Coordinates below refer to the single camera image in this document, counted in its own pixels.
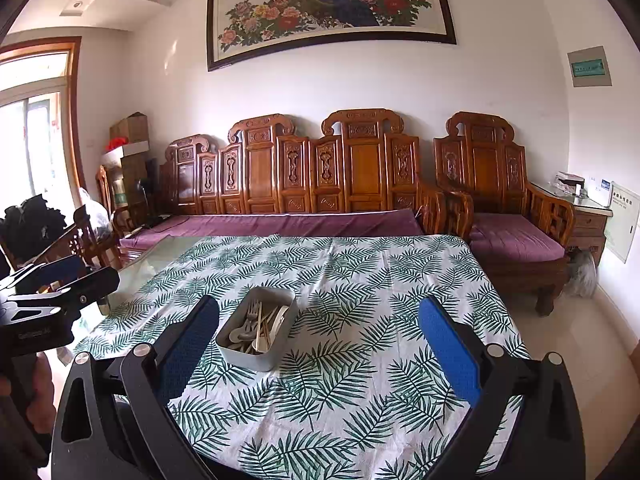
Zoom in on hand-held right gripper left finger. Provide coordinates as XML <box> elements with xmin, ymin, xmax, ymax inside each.
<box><xmin>51</xmin><ymin>295</ymin><xmax>221</xmax><ymax>480</ymax></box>

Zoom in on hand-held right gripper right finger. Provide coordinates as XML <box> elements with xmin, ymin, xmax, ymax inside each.
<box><xmin>417</xmin><ymin>296</ymin><xmax>586</xmax><ymax>480</ymax></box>

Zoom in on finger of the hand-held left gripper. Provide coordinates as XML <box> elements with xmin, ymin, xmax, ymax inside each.
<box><xmin>7</xmin><ymin>266</ymin><xmax>122</xmax><ymax>323</ymax></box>
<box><xmin>0</xmin><ymin>255</ymin><xmax>93</xmax><ymax>302</ymax></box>

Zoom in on grey rectangular container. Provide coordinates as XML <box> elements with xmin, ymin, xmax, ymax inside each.
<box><xmin>215</xmin><ymin>286</ymin><xmax>297</xmax><ymax>372</ymax></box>

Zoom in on metal fork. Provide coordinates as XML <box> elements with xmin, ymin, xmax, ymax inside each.
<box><xmin>245</xmin><ymin>300</ymin><xmax>266</xmax><ymax>341</ymax></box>

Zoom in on person's left hand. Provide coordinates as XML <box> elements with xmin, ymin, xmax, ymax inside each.
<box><xmin>30</xmin><ymin>352</ymin><xmax>56</xmax><ymax>413</ymax></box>

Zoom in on carved wooden dining chair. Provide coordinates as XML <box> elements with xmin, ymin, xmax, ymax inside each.
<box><xmin>30</xmin><ymin>204</ymin><xmax>113</xmax><ymax>286</ymax></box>

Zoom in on black clothes pile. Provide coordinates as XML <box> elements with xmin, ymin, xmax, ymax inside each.
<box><xmin>0</xmin><ymin>195</ymin><xmax>68</xmax><ymax>261</ymax></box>

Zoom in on white plastic bag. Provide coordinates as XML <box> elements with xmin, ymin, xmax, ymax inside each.
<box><xmin>77</xmin><ymin>187</ymin><xmax>111</xmax><ymax>236</ymax></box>

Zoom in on tall wooden chair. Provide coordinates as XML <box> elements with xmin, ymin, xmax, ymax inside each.
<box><xmin>95</xmin><ymin>165</ymin><xmax>133</xmax><ymax>246</ymax></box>

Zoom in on black floor fan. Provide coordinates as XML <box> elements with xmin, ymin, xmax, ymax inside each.
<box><xmin>135</xmin><ymin>157</ymin><xmax>161</xmax><ymax>226</ymax></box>

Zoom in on stacked cardboard boxes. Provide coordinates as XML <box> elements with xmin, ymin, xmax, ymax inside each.
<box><xmin>107</xmin><ymin>152</ymin><xmax>151</xmax><ymax>211</ymax></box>

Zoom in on leaf print tablecloth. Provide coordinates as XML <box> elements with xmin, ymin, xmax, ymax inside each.
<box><xmin>75</xmin><ymin>234</ymin><xmax>531</xmax><ymax>480</ymax></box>

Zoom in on purple armchair cushion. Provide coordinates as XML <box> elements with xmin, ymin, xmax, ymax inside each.
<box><xmin>470</xmin><ymin>212</ymin><xmax>566</xmax><ymax>262</ymax></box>

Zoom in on white flat box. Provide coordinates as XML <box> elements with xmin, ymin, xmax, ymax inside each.
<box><xmin>100</xmin><ymin>140</ymin><xmax>151</xmax><ymax>168</ymax></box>

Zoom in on translucent grey plastic bag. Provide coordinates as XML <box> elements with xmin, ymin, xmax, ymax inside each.
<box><xmin>564</xmin><ymin>249</ymin><xmax>599</xmax><ymax>299</ymax></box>

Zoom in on purple sofa cushion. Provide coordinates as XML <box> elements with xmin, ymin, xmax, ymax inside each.
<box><xmin>120</xmin><ymin>208</ymin><xmax>426</xmax><ymax>251</ymax></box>

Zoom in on wooden side table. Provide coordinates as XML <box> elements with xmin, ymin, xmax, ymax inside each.
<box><xmin>530</xmin><ymin>181</ymin><xmax>613</xmax><ymax>266</ymax></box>

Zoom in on carved wooden armchair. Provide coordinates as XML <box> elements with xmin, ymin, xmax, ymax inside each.
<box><xmin>434</xmin><ymin>111</ymin><xmax>576</xmax><ymax>317</ymax></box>

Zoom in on carved wooden sofa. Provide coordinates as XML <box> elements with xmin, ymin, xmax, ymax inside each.
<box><xmin>117</xmin><ymin>108</ymin><xmax>473</xmax><ymax>271</ymax></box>

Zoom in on white electrical panel door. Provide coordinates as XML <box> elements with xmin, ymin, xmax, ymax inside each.
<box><xmin>602</xmin><ymin>195</ymin><xmax>640</xmax><ymax>264</ymax></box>

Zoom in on white desk calendar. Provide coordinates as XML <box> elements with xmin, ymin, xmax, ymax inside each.
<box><xmin>585</xmin><ymin>177</ymin><xmax>613</xmax><ymax>208</ymax></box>

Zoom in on framed peacock flower painting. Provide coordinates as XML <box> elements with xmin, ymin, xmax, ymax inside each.
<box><xmin>206</xmin><ymin>0</ymin><xmax>458</xmax><ymax>72</ymax></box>

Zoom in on wooden window frame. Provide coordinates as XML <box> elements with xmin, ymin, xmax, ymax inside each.
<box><xmin>0</xmin><ymin>36</ymin><xmax>83</xmax><ymax>201</ymax></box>

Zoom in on green wall panel box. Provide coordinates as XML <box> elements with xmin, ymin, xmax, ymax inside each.
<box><xmin>566</xmin><ymin>46</ymin><xmax>613</xmax><ymax>88</ymax></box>

